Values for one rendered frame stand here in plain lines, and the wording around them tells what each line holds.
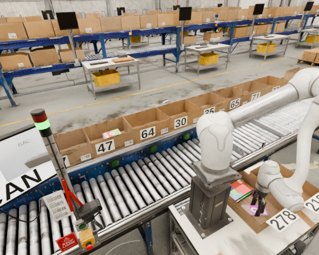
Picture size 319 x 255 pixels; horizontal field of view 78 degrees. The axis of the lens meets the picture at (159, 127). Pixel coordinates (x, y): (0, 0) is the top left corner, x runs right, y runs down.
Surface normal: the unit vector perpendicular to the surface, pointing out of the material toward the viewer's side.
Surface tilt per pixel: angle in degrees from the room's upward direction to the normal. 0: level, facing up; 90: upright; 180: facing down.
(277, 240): 0
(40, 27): 89
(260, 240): 0
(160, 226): 0
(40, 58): 89
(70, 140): 89
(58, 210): 90
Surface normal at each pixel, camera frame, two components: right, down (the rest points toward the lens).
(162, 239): -0.03, -0.85
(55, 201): 0.50, 0.45
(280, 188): -0.87, -0.34
